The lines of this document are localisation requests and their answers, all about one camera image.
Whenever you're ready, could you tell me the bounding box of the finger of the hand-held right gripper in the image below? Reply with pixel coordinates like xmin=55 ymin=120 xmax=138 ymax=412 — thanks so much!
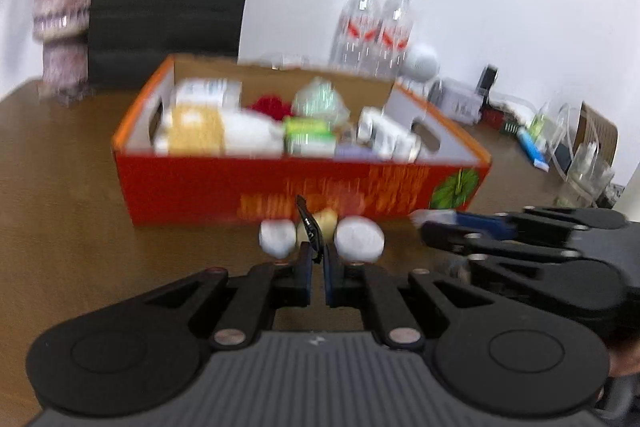
xmin=420 ymin=223 xmax=591 ymax=264
xmin=410 ymin=206 xmax=631 ymax=240

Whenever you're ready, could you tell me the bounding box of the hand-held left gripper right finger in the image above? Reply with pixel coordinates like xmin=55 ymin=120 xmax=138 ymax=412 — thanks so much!
xmin=324 ymin=244 xmax=496 ymax=350

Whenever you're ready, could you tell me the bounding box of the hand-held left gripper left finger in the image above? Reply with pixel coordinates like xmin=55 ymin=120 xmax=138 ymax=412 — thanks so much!
xmin=145 ymin=243 xmax=313 ymax=350

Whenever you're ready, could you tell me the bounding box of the white pompom hair clip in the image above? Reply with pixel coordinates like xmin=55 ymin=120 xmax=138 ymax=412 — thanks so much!
xmin=258 ymin=194 xmax=386 ymax=265

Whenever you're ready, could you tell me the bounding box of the purple woven pouch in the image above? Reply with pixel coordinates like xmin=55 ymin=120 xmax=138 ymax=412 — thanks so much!
xmin=334 ymin=142 xmax=378 ymax=160

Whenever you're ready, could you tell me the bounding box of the orange cardboard box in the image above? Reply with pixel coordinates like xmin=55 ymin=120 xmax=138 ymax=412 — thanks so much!
xmin=111 ymin=53 xmax=492 ymax=228

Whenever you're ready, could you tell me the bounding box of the white charger adapter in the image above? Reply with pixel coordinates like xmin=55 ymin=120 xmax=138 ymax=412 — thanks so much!
xmin=356 ymin=106 xmax=422 ymax=162

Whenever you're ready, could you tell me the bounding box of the green striped packet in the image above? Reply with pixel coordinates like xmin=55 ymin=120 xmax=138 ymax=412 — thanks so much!
xmin=283 ymin=117 xmax=337 ymax=158

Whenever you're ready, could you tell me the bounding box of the red artificial rose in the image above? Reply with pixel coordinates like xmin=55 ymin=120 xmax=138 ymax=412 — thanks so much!
xmin=247 ymin=94 xmax=295 ymax=120

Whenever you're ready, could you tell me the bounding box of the pale green organza flower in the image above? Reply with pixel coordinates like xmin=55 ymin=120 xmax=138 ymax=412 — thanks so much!
xmin=291 ymin=77 xmax=352 ymax=128

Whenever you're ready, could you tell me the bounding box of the yellow white packet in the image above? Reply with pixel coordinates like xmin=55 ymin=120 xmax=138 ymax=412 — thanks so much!
xmin=152 ymin=104 xmax=283 ymax=156

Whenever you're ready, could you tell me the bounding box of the white plastic jar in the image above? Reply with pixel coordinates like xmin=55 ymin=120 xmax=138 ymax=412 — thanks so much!
xmin=172 ymin=78 xmax=243 ymax=108

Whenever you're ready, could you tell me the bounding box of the blue tube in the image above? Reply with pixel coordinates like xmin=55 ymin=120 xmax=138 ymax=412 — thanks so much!
xmin=517 ymin=127 xmax=551 ymax=170

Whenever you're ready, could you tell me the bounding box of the dark red flat box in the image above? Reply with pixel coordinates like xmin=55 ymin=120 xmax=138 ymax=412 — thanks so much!
xmin=482 ymin=107 xmax=526 ymax=135

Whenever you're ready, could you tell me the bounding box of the small green spray bottle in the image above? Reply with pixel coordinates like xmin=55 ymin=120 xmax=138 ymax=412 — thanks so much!
xmin=530 ymin=104 xmax=551 ymax=138

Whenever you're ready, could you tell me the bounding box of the clear glass cup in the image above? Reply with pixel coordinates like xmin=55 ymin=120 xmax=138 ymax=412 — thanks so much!
xmin=552 ymin=104 xmax=616 ymax=200

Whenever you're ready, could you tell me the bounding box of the grey tin box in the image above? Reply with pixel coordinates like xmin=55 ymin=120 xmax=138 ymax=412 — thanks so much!
xmin=429 ymin=77 xmax=483 ymax=125

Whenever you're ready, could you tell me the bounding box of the black upright device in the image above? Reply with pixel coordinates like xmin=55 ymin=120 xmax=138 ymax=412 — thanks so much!
xmin=475 ymin=64 xmax=499 ymax=102

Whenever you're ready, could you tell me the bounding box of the brown cardboard piece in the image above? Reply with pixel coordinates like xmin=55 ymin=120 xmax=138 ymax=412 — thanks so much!
xmin=580 ymin=102 xmax=620 ymax=158

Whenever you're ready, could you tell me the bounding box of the white robot speaker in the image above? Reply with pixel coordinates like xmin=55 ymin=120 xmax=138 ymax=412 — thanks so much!
xmin=397 ymin=43 xmax=443 ymax=95

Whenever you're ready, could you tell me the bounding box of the clear water bottle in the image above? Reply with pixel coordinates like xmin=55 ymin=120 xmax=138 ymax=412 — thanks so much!
xmin=372 ymin=0 xmax=415 ymax=80
xmin=330 ymin=0 xmax=381 ymax=72

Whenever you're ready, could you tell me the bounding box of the purple speckled vase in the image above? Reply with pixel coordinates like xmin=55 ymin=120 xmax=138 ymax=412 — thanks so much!
xmin=32 ymin=0 xmax=98 ymax=100

